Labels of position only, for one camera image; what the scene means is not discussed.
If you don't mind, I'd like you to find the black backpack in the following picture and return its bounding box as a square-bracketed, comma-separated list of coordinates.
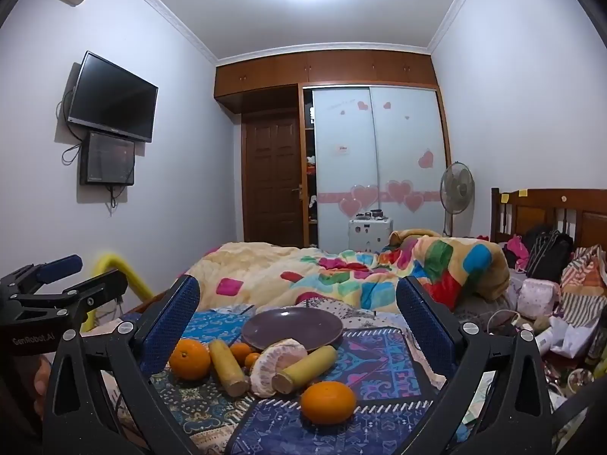
[525, 230, 574, 284]

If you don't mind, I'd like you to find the wooden bed headboard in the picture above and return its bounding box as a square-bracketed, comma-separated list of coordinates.
[491, 187, 607, 257]

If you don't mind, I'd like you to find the standing fan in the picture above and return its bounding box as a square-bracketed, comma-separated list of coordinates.
[439, 161, 476, 238]

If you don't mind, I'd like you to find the striped bag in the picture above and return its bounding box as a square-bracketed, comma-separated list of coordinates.
[560, 245, 607, 328]

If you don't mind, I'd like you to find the white plastic bag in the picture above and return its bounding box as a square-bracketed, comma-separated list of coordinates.
[550, 315, 603, 358]

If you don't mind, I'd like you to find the brown wooden door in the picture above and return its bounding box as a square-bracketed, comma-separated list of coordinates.
[242, 111, 304, 247]

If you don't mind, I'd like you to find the peeled pomelo piece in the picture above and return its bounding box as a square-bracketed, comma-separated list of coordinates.
[250, 347, 285, 398]
[266, 339, 309, 369]

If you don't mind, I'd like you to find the wooden wardrobe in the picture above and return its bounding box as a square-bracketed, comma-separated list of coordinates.
[213, 49, 451, 249]

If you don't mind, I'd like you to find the tan sugarcane piece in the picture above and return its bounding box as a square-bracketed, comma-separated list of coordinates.
[209, 339, 250, 397]

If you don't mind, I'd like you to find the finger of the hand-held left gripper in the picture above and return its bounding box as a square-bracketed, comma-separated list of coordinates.
[0, 255, 83, 300]
[47, 268, 129, 329]

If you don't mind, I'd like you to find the light pink pouch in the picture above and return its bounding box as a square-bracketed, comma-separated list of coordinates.
[517, 278, 560, 320]

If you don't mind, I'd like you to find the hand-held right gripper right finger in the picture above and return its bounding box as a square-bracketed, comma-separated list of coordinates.
[396, 275, 555, 455]

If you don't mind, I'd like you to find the small black wall monitor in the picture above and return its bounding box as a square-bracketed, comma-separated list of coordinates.
[80, 132, 136, 187]

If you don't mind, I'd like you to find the pink garment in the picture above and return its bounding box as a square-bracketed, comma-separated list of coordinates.
[503, 234, 531, 271]

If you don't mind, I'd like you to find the large orange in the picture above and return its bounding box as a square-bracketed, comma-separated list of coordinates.
[300, 381, 357, 426]
[170, 338, 212, 381]

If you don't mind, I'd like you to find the frosted sliding wardrobe door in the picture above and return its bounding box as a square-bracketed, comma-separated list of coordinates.
[370, 86, 449, 238]
[312, 86, 380, 252]

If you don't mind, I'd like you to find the small white appliance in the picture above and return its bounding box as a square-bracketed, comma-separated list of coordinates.
[348, 218, 394, 253]

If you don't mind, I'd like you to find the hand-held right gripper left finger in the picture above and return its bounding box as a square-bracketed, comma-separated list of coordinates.
[42, 275, 200, 455]

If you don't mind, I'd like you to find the yellow padded rail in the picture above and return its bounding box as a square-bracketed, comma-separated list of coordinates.
[78, 252, 155, 333]

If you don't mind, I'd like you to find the wall-mounted black television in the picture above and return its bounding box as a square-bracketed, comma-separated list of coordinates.
[66, 50, 159, 143]

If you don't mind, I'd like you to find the blue patterned bedsheet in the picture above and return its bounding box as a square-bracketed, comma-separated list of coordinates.
[85, 301, 475, 455]

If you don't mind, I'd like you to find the colourful patchwork blanket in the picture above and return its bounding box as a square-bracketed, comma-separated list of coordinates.
[185, 230, 510, 316]

